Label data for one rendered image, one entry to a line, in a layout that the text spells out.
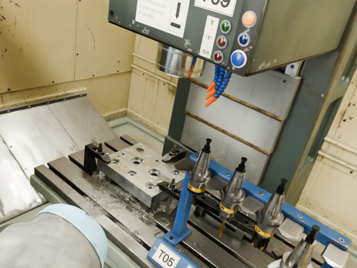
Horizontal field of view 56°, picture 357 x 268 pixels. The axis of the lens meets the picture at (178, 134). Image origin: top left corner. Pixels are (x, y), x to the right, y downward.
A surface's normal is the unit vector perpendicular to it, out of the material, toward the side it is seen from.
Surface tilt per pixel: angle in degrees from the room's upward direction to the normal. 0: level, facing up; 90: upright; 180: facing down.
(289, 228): 0
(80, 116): 24
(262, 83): 90
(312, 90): 90
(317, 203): 90
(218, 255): 0
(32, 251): 15
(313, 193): 90
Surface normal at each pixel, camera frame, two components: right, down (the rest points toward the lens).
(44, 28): 0.76, 0.42
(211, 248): 0.18, -0.87
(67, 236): 0.41, -0.79
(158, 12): -0.62, 0.26
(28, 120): 0.47, -0.62
